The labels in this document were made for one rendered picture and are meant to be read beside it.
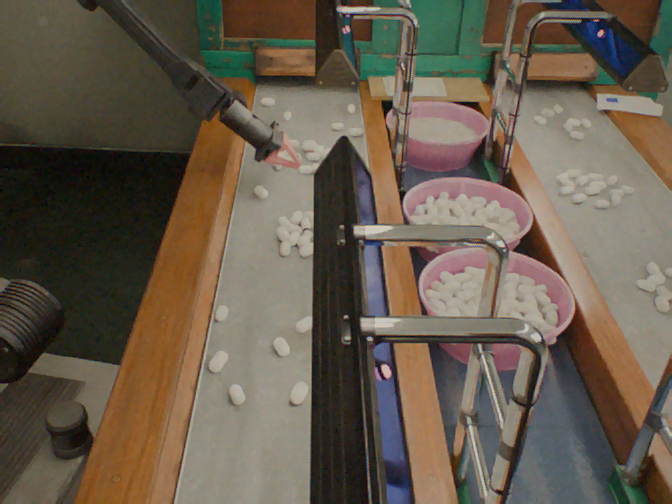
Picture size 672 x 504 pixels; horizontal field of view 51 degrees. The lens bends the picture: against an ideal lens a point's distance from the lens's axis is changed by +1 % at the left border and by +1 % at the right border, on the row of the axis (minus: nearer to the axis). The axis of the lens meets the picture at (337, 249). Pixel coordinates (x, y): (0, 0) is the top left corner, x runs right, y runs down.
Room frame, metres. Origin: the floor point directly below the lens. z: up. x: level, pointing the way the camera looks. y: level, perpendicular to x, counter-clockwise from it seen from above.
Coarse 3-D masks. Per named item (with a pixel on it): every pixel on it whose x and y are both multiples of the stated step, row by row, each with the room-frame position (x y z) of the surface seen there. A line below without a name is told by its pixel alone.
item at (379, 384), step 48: (336, 144) 0.84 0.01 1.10; (336, 192) 0.72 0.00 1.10; (336, 240) 0.62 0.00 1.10; (336, 288) 0.54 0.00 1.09; (384, 288) 0.59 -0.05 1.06; (336, 336) 0.47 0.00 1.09; (336, 384) 0.42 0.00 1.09; (384, 384) 0.42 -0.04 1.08; (336, 432) 0.37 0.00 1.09; (384, 432) 0.37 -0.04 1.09; (336, 480) 0.32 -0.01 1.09; (384, 480) 0.31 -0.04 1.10
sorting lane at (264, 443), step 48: (288, 96) 1.90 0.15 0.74; (336, 96) 1.91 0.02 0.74; (240, 192) 1.34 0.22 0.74; (288, 192) 1.34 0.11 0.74; (240, 240) 1.15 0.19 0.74; (240, 288) 0.99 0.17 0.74; (288, 288) 1.00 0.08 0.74; (240, 336) 0.86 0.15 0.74; (288, 336) 0.87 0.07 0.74; (240, 384) 0.76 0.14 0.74; (288, 384) 0.76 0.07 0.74; (192, 432) 0.66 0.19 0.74; (240, 432) 0.66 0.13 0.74; (288, 432) 0.67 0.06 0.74; (192, 480) 0.58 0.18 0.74; (240, 480) 0.58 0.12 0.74; (288, 480) 0.59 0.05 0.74
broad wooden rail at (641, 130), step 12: (600, 84) 2.01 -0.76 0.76; (636, 96) 1.92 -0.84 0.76; (612, 120) 1.79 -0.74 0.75; (624, 120) 1.75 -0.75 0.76; (636, 120) 1.75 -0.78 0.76; (648, 120) 1.75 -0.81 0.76; (660, 120) 1.75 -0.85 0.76; (624, 132) 1.70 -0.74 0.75; (636, 132) 1.67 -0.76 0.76; (648, 132) 1.67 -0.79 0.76; (660, 132) 1.68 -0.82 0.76; (636, 144) 1.62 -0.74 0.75; (648, 144) 1.60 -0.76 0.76; (660, 144) 1.60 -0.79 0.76; (648, 156) 1.55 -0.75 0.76; (660, 156) 1.54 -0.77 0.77; (660, 168) 1.48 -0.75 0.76
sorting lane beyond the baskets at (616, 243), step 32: (544, 96) 1.96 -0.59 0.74; (576, 96) 1.97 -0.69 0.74; (544, 128) 1.74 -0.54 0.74; (576, 128) 1.74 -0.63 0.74; (608, 128) 1.75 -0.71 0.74; (544, 160) 1.55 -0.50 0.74; (576, 160) 1.55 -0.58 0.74; (608, 160) 1.56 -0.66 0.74; (640, 160) 1.56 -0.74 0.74; (576, 192) 1.39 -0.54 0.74; (608, 192) 1.40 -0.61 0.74; (640, 192) 1.40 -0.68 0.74; (576, 224) 1.25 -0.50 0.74; (608, 224) 1.26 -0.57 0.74; (640, 224) 1.26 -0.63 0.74; (608, 256) 1.14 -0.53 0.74; (640, 256) 1.14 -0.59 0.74; (608, 288) 1.03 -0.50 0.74; (640, 288) 1.04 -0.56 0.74; (640, 320) 0.94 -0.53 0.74; (640, 352) 0.86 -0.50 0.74
